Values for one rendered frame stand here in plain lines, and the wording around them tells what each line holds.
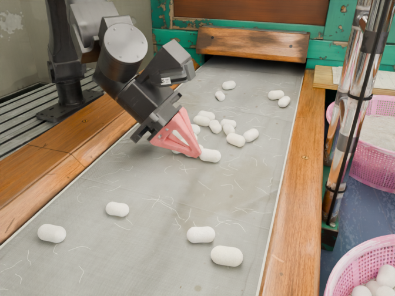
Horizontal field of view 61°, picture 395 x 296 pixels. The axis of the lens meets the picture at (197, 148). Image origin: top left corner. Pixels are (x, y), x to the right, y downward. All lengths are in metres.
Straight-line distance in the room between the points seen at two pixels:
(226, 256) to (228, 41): 0.68
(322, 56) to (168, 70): 0.58
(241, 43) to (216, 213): 0.59
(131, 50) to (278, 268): 0.31
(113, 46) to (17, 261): 0.28
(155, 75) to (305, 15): 0.57
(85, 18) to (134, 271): 0.37
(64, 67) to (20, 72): 2.04
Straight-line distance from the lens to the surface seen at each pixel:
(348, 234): 0.56
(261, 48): 0.93
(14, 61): 2.90
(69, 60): 0.89
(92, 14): 0.56
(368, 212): 0.62
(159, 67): 0.48
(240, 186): 0.50
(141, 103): 0.50
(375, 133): 0.74
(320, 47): 0.97
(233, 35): 0.95
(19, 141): 0.85
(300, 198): 0.46
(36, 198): 0.51
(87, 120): 0.67
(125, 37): 0.47
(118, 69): 0.47
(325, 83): 0.84
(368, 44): 0.40
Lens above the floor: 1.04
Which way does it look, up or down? 31 degrees down
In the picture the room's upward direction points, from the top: straight up
